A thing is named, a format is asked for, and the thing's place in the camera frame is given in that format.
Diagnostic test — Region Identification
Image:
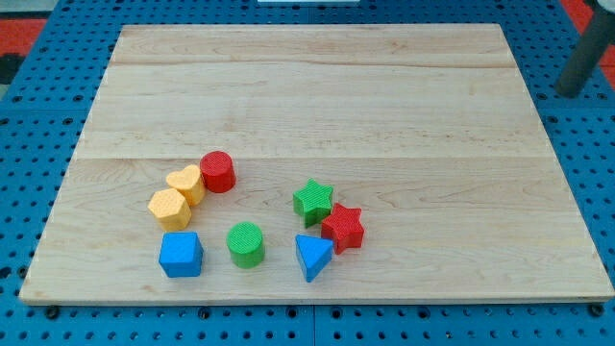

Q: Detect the green cylinder block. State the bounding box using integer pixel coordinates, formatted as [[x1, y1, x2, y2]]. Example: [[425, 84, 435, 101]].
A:
[[226, 221, 265, 269]]

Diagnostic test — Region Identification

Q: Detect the dark grey robot pusher rod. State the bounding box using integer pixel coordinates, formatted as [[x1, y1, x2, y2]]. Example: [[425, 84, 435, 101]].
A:
[[554, 0, 614, 98]]

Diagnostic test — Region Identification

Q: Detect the wooden board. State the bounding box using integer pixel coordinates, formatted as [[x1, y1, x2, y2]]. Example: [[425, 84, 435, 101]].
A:
[[19, 24, 614, 307]]

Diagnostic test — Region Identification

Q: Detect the yellow heart block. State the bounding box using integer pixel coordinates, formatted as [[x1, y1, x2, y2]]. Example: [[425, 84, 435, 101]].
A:
[[165, 164, 206, 206]]

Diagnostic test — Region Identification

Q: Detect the red star block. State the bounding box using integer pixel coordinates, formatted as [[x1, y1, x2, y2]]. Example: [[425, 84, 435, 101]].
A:
[[321, 203, 365, 255]]

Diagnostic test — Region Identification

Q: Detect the yellow hexagon block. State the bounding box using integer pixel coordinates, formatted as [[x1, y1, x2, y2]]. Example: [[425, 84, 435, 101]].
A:
[[148, 188, 191, 232]]

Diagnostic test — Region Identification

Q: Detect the red cylinder block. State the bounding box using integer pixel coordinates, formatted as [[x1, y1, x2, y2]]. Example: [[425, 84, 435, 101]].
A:
[[200, 151, 236, 193]]

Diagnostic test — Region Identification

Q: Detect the blue triangle block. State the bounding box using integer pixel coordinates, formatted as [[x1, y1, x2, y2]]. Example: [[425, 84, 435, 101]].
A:
[[295, 235, 333, 283]]

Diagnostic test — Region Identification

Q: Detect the green star block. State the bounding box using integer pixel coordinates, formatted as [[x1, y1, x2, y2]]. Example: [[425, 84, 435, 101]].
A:
[[293, 178, 333, 228]]

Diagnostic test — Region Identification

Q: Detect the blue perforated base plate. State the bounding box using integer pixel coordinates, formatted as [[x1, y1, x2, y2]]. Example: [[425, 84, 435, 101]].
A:
[[1, 1, 614, 345]]

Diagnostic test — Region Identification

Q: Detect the blue cube block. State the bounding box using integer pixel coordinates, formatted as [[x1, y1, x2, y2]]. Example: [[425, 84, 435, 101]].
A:
[[159, 232, 204, 278]]

